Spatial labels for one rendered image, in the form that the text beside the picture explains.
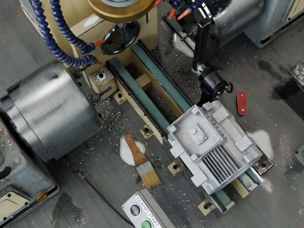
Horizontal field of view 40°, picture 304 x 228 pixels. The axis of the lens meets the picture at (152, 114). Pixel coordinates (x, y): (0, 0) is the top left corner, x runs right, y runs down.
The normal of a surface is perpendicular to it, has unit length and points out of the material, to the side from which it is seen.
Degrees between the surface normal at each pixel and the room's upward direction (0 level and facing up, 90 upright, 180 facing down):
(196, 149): 23
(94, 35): 90
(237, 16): 58
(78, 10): 90
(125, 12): 0
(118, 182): 0
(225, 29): 66
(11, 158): 0
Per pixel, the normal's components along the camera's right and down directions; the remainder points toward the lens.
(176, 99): -0.03, -0.35
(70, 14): 0.59, 0.75
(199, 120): -0.35, -0.11
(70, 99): 0.22, -0.01
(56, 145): 0.53, 0.54
